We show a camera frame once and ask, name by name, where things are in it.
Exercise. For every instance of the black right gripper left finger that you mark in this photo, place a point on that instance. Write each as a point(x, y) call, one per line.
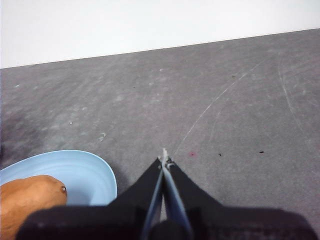
point(100, 222)

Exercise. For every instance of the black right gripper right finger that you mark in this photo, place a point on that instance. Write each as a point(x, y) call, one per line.
point(237, 225)

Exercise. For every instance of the brown potato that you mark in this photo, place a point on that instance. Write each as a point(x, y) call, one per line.
point(25, 197)

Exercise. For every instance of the blue round plate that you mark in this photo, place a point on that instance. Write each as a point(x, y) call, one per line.
point(87, 175)

